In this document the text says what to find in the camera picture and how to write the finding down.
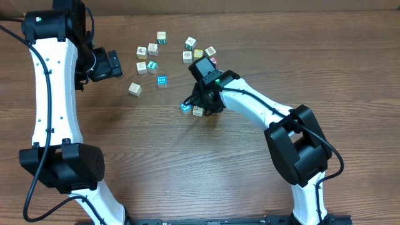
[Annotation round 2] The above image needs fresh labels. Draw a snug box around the plain block red car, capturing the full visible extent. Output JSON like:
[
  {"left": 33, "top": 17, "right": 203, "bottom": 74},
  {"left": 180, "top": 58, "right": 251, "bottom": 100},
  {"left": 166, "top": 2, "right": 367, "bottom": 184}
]
[{"left": 192, "top": 106, "right": 204, "bottom": 117}]

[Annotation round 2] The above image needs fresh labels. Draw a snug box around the blue number 5 block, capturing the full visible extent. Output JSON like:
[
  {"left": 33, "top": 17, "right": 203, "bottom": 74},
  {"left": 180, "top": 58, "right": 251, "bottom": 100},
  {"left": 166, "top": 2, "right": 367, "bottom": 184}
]
[{"left": 180, "top": 102, "right": 192, "bottom": 114}]

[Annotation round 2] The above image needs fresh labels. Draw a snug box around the red number 3 block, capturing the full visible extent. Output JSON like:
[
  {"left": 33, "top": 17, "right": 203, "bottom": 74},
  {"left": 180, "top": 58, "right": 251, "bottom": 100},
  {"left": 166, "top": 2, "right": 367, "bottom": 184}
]
[{"left": 209, "top": 57, "right": 218, "bottom": 65}]

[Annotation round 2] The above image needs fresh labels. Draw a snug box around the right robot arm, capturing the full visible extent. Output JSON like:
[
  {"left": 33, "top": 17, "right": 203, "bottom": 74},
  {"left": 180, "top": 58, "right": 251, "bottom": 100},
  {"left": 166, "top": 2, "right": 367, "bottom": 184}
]
[{"left": 185, "top": 57, "right": 332, "bottom": 224}]

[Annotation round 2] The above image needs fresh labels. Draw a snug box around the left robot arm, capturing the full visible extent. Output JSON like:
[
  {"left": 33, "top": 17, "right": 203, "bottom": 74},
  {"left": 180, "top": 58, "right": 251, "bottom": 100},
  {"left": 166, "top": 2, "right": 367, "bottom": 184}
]
[{"left": 19, "top": 1, "right": 130, "bottom": 224}]

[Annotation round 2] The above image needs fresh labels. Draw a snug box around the plain wooden block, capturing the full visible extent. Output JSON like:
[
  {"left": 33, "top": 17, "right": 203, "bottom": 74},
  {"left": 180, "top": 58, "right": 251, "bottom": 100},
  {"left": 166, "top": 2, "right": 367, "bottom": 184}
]
[{"left": 136, "top": 61, "right": 148, "bottom": 74}]

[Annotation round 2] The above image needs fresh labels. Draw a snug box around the plain block letter T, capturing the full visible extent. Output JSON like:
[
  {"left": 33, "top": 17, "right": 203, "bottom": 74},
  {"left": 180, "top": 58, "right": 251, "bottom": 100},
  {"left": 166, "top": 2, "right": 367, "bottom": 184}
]
[{"left": 128, "top": 83, "right": 142, "bottom": 96}]

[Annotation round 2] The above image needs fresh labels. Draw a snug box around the block with red picture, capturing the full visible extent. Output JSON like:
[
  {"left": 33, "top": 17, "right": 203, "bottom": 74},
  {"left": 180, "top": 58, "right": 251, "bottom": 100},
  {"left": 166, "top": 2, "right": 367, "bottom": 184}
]
[{"left": 136, "top": 46, "right": 148, "bottom": 59}]

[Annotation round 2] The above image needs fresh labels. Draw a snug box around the yellow top block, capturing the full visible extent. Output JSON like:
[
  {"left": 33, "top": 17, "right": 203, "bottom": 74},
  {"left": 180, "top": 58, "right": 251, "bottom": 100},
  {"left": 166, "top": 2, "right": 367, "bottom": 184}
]
[{"left": 193, "top": 49, "right": 204, "bottom": 61}]

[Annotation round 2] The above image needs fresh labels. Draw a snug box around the plain block red drawing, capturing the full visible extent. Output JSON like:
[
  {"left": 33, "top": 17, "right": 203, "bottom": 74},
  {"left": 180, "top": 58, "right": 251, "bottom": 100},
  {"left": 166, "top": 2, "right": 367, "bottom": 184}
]
[{"left": 182, "top": 51, "right": 193, "bottom": 64}]

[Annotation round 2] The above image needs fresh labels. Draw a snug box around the white block green side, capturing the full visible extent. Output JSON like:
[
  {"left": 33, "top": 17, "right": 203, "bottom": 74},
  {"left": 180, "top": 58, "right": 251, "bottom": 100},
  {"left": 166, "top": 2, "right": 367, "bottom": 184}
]
[{"left": 204, "top": 46, "right": 216, "bottom": 58}]

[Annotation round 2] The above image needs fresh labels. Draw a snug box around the green number 4 block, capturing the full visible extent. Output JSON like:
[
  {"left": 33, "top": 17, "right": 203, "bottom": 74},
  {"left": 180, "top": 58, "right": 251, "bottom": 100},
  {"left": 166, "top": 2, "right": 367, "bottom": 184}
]
[{"left": 147, "top": 61, "right": 159, "bottom": 74}]

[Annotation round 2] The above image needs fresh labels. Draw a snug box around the blue letter H block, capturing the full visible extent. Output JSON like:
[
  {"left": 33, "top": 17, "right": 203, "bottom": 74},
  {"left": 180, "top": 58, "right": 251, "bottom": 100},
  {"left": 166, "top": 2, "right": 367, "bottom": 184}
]
[{"left": 157, "top": 75, "right": 168, "bottom": 88}]

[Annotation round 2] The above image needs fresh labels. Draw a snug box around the plain block K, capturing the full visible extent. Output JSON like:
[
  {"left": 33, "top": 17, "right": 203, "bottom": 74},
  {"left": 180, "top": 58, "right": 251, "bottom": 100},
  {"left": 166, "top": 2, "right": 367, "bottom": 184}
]
[{"left": 147, "top": 43, "right": 159, "bottom": 56}]

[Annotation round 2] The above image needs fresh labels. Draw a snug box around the white block teal side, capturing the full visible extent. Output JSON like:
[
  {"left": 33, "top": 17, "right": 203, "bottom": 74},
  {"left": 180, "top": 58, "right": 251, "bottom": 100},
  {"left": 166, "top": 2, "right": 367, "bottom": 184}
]
[{"left": 184, "top": 37, "right": 197, "bottom": 51}]

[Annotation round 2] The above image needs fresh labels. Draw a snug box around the block with teal side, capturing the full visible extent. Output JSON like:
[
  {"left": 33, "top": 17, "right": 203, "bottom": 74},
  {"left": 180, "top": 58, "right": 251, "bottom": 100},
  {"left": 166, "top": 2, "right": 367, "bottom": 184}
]
[{"left": 157, "top": 31, "right": 167, "bottom": 44}]

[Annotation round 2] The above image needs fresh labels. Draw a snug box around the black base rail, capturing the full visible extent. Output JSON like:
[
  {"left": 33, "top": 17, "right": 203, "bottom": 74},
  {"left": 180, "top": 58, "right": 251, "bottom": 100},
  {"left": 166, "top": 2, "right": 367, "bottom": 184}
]
[{"left": 74, "top": 214, "right": 353, "bottom": 225}]

